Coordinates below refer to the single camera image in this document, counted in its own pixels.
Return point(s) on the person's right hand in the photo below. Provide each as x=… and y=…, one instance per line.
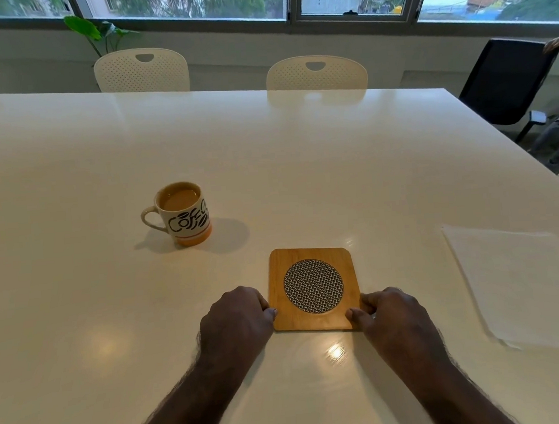
x=399, y=325

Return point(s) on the person's left hand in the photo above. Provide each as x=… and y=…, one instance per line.
x=230, y=324

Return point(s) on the person's right thumb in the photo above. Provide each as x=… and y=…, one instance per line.
x=356, y=315

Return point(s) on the person's left thumb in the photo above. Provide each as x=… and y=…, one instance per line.
x=269, y=314

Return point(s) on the square wooden coaster woven inset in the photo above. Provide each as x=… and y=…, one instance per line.
x=312, y=260

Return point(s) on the person's left forearm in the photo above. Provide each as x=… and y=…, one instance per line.
x=189, y=409

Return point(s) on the person's right forearm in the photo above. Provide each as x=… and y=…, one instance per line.
x=453, y=393

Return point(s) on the white printed mug orange base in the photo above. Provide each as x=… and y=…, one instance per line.
x=184, y=226

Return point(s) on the milky tea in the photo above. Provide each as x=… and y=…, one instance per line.
x=178, y=197

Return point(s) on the white paper sheet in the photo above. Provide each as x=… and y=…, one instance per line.
x=522, y=287

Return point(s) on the white perforated plastic chair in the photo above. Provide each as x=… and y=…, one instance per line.
x=317, y=76
x=141, y=75

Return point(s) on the black office chair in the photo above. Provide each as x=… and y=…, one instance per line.
x=505, y=80

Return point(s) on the grey framed window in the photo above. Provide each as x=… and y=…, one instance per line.
x=292, y=5

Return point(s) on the green leafy plant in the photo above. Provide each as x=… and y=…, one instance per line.
x=86, y=29

